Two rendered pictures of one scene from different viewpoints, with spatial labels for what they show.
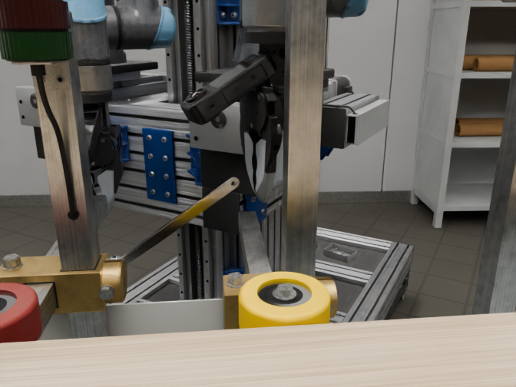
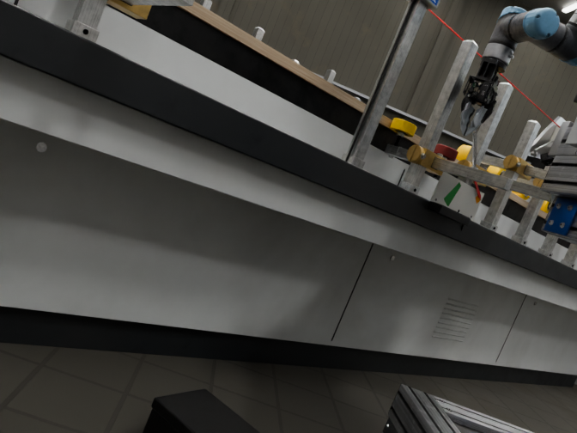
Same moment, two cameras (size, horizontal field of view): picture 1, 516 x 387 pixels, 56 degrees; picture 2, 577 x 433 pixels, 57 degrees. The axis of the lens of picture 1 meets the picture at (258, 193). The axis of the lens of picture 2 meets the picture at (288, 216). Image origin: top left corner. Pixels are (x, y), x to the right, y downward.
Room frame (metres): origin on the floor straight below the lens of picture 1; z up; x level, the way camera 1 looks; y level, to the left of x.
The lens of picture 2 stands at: (1.66, -1.21, 0.63)
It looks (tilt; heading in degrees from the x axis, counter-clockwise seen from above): 5 degrees down; 145
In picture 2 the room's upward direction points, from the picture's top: 22 degrees clockwise
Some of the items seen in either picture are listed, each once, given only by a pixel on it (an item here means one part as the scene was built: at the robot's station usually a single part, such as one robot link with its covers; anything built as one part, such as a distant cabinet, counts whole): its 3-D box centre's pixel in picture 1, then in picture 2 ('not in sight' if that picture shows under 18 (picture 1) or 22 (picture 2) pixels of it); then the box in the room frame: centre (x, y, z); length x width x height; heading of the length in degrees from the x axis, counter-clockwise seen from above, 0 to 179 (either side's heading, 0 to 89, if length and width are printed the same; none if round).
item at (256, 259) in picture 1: (259, 282); (442, 166); (0.57, 0.00, 0.81); 0.44 x 0.03 x 0.04; 6
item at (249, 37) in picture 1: (279, 83); (484, 82); (0.61, -0.03, 1.06); 0.09 x 0.08 x 0.12; 116
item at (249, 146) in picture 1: (269, 163); (475, 119); (0.62, -0.02, 0.95); 0.06 x 0.03 x 0.09; 116
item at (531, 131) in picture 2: not in sight; (507, 184); (0.47, 0.45, 0.87); 0.04 x 0.04 x 0.48; 6
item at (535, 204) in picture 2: not in sight; (542, 189); (0.45, 0.70, 0.93); 0.04 x 0.04 x 0.48; 6
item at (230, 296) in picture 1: (278, 299); (426, 160); (0.52, -0.03, 0.81); 0.14 x 0.06 x 0.05; 96
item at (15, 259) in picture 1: (11, 261); not in sight; (0.49, 0.28, 0.88); 0.02 x 0.02 x 0.01
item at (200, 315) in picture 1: (121, 338); (458, 197); (0.52, 0.17, 0.75); 0.26 x 0.01 x 0.10; 96
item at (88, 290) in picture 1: (63, 284); (471, 172); (0.49, 0.22, 0.85); 0.14 x 0.06 x 0.05; 96
